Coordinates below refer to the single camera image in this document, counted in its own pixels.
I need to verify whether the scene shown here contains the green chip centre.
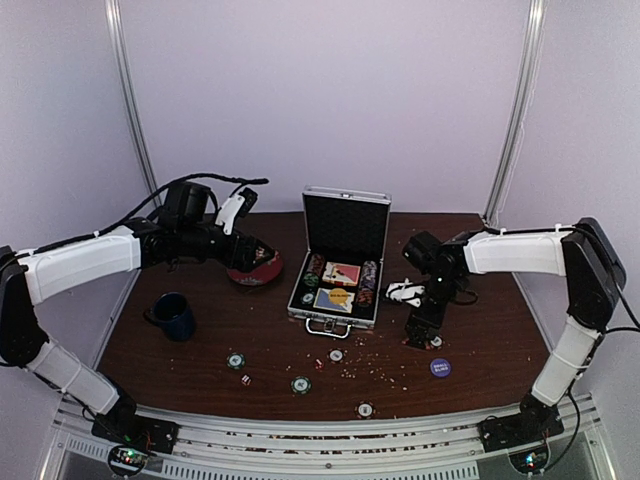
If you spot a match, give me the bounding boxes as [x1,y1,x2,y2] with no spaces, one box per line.
[290,376,312,395]

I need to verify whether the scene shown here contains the aluminium poker case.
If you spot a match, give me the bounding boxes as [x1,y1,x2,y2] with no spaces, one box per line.
[287,186,391,339]

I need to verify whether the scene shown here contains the green chip left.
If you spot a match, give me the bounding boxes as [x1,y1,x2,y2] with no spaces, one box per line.
[226,352,246,370]

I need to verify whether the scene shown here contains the yellow big blind button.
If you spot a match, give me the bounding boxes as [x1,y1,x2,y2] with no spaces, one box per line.
[328,288,350,305]

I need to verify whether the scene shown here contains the purple small blind button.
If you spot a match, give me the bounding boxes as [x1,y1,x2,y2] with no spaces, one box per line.
[429,358,452,378]

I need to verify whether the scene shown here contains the green chip stack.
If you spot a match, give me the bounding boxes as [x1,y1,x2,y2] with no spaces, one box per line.
[302,272,320,291]

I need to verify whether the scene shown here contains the blue card deck box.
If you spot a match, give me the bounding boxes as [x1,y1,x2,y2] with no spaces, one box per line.
[313,288,355,314]

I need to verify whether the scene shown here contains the aluminium frame post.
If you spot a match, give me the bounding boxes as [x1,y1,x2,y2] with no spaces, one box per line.
[483,0,548,226]
[104,0,159,194]

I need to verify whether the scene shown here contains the purple chip stack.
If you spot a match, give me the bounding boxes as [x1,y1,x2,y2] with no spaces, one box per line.
[356,261,377,308]

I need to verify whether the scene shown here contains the aluminium front rail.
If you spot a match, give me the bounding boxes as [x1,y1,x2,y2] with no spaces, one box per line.
[35,395,622,479]

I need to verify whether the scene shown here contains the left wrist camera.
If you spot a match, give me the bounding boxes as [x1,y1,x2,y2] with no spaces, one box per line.
[162,181,260,236]

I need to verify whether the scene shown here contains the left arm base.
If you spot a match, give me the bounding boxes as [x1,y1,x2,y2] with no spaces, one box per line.
[82,399,179,479]

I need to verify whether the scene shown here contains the white chip centre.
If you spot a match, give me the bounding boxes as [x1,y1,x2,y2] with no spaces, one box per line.
[328,349,344,363]

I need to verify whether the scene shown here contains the right aluminium frame post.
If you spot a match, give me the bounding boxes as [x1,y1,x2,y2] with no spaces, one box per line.
[483,0,548,226]

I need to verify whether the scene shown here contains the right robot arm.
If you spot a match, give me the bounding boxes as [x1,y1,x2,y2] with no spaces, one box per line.
[402,217,627,442]

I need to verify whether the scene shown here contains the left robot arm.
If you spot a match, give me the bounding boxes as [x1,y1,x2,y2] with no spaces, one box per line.
[1,218,273,444]

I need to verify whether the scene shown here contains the orange black chip stack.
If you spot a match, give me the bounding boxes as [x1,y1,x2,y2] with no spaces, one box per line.
[303,254,325,282]

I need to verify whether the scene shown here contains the left aluminium frame post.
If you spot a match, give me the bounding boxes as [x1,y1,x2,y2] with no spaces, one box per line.
[104,0,159,194]

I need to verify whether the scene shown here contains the dark blue mug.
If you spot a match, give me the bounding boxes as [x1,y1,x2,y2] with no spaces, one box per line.
[143,292,196,342]

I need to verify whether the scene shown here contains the red white chip front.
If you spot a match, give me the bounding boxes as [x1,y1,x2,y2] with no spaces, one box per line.
[355,401,376,419]

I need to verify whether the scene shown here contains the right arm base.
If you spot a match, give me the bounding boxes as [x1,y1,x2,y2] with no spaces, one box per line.
[478,393,564,475]

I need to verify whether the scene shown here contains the red card deck box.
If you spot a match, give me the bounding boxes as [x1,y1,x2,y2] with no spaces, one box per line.
[322,262,361,287]

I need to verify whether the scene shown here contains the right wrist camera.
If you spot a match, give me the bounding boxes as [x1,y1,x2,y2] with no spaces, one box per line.
[383,231,442,308]

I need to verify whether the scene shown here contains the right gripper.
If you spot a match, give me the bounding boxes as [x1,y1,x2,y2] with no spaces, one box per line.
[405,272,463,342]

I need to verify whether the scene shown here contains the red floral plate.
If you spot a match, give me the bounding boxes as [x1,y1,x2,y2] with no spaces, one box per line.
[226,240,284,287]

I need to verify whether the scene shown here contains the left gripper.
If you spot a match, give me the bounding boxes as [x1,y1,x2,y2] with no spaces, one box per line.
[178,222,275,273]

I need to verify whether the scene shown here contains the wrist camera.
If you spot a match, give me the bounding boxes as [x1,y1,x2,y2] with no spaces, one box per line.
[383,231,442,308]
[162,181,260,236]

